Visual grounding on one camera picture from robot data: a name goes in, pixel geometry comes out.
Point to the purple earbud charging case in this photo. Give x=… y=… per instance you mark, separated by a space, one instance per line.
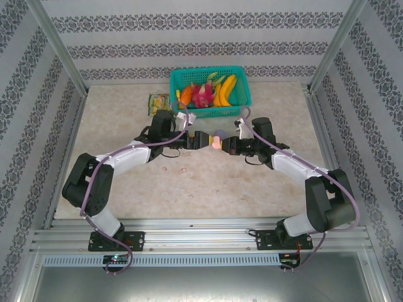
x=222 y=134

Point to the pink earbud charging case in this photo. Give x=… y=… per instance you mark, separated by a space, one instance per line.
x=216 y=143

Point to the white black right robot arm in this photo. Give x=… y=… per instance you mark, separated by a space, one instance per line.
x=292 y=163

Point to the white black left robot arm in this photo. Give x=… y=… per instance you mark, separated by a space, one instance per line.
x=126 y=155

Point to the yellow green snack packet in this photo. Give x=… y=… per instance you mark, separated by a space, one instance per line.
x=159 y=102

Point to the small yellow fruit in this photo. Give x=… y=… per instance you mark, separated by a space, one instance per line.
x=178 y=96

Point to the orange mango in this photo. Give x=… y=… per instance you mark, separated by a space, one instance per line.
x=186 y=96

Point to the teal plastic mesh basket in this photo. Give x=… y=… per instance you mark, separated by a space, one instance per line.
x=242 y=94

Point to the pink dragon fruit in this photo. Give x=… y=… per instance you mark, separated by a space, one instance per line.
x=201 y=94

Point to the yellow banana bunch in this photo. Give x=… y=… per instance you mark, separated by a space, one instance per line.
x=227 y=89

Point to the right controller board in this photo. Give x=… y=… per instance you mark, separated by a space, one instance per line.
x=288 y=261

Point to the controller board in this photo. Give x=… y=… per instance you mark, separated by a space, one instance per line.
x=116 y=259
x=288 y=261

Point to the left controller board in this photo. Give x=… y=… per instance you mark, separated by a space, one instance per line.
x=116 y=259

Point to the aluminium side rail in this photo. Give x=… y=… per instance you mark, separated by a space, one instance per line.
x=320 y=126
x=75 y=126

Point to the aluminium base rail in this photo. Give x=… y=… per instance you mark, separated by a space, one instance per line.
x=195 y=239

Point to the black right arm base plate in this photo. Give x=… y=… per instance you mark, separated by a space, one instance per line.
x=266 y=240

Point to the aluminium frame post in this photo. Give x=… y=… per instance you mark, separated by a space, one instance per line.
x=335 y=47
x=59 y=47

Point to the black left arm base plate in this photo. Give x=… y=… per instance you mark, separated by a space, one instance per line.
x=135 y=240

